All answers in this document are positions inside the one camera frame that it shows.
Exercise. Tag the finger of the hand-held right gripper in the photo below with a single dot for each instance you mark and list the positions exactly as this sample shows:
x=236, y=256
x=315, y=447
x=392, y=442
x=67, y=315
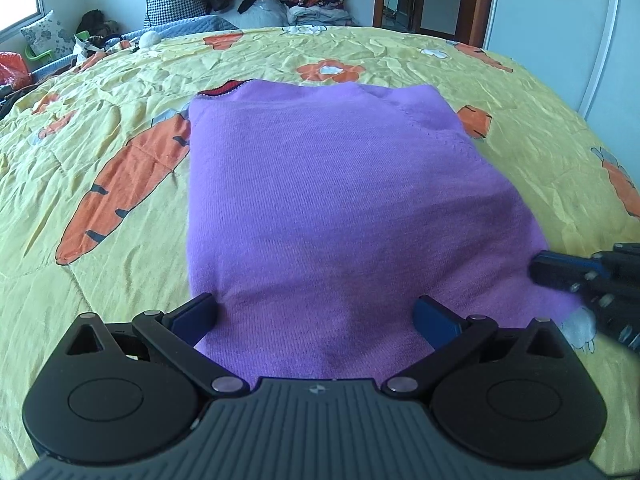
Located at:
x=560, y=272
x=620, y=315

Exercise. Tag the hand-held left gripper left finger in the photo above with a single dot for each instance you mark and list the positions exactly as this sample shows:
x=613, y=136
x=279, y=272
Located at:
x=197, y=317

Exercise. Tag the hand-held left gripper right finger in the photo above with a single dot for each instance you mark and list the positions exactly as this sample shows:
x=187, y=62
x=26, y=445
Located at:
x=435, y=324

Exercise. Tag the purple sweater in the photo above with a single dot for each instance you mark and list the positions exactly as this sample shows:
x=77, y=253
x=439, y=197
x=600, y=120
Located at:
x=340, y=185

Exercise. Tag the yellow carrot print quilt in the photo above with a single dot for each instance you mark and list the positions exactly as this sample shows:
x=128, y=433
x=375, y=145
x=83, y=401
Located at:
x=125, y=310

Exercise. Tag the white fluffy ball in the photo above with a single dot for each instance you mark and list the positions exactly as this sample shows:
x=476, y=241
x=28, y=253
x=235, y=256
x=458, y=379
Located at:
x=150, y=40

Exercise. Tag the white plastic bag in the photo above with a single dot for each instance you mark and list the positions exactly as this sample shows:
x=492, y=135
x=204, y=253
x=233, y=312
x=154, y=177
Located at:
x=82, y=47

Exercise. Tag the orange plastic bag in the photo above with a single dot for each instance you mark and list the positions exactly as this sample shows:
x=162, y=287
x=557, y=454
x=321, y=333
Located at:
x=12, y=70

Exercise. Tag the grey white sack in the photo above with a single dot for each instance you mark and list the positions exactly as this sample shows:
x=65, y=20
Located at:
x=267, y=12

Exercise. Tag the dark bag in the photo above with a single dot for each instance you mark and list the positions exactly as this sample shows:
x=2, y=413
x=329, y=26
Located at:
x=92, y=22

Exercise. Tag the houndstooth bag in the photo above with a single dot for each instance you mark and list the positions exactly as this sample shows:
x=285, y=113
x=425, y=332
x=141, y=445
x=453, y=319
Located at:
x=175, y=0

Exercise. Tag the grey floral pillow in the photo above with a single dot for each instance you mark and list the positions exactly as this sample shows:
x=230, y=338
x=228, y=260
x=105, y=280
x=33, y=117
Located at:
x=47, y=32

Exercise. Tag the wooden door frame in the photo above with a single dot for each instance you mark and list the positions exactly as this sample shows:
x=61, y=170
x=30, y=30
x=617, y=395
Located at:
x=480, y=0

